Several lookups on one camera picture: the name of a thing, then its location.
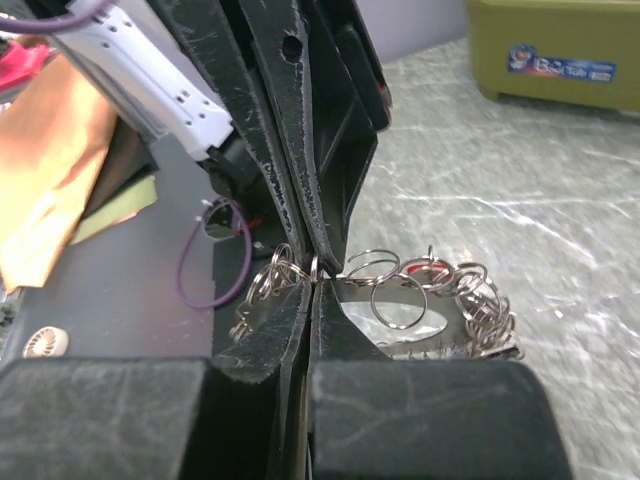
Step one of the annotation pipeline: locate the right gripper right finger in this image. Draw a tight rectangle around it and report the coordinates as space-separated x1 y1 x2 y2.
309 280 573 479

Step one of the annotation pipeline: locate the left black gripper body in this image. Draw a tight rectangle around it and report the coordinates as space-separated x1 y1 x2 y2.
299 1 391 260

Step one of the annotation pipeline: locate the olive green plastic bin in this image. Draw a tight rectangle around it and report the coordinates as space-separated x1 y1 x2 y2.
466 1 639 112

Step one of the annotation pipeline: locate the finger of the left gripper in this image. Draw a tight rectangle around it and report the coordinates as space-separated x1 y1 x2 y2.
157 1 305 259
239 1 350 273

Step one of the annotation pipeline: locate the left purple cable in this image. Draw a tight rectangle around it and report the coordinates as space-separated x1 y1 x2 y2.
0 0 254 310

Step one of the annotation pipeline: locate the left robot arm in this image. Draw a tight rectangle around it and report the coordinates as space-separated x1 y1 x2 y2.
58 1 391 273

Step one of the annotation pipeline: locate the metal key organizer disc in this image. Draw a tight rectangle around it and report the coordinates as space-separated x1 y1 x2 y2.
228 243 526 361

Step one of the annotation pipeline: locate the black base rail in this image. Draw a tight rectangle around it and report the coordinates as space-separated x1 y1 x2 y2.
202 144 301 359

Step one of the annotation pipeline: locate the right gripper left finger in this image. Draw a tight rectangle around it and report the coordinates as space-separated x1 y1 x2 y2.
1 281 313 479

